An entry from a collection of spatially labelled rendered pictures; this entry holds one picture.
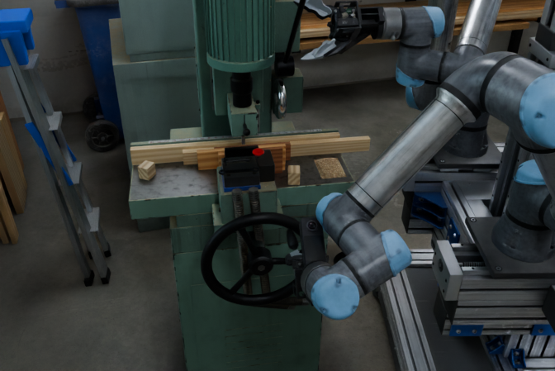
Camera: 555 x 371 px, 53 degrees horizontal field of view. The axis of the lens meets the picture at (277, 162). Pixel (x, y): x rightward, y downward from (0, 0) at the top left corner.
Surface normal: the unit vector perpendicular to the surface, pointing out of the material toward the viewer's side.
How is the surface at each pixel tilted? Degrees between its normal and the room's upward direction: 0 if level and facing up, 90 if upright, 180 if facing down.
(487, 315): 90
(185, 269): 90
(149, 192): 0
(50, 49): 90
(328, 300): 60
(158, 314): 0
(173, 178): 0
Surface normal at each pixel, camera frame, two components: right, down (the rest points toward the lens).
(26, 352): 0.00, -0.85
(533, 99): -0.78, -0.21
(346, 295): 0.14, 0.02
